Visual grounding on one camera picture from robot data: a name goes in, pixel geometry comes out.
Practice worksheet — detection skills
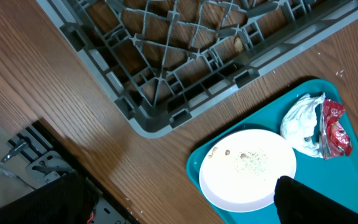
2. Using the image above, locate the teal plastic tray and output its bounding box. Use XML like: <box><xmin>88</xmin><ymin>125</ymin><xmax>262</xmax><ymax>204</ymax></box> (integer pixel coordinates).
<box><xmin>186</xmin><ymin>79</ymin><xmax>358</xmax><ymax>213</ymax></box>

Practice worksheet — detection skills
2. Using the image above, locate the crumpled white napkin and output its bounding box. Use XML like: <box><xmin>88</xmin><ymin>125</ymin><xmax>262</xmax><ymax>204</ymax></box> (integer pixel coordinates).
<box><xmin>280</xmin><ymin>93</ymin><xmax>326</xmax><ymax>158</ymax></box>

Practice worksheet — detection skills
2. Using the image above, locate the grey dishwasher rack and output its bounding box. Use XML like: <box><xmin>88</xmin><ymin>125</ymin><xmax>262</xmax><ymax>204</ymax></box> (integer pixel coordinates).
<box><xmin>39</xmin><ymin>0</ymin><xmax>358</xmax><ymax>138</ymax></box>

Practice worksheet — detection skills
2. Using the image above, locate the large white plate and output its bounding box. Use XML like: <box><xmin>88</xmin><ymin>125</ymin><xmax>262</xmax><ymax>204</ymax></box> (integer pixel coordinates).
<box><xmin>199</xmin><ymin>129</ymin><xmax>297</xmax><ymax>212</ymax></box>

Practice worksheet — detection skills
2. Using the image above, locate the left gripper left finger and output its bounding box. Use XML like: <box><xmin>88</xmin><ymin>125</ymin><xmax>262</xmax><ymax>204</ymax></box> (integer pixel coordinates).
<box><xmin>0</xmin><ymin>172</ymin><xmax>98</xmax><ymax>224</ymax></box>

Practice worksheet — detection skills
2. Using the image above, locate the red foil snack wrapper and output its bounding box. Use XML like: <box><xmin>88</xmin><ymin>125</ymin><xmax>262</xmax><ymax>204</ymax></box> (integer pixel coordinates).
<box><xmin>319</xmin><ymin>99</ymin><xmax>353</xmax><ymax>160</ymax></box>

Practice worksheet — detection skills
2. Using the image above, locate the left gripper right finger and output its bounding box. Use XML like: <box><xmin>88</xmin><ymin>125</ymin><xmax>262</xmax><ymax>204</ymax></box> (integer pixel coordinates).
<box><xmin>273</xmin><ymin>175</ymin><xmax>358</xmax><ymax>224</ymax></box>

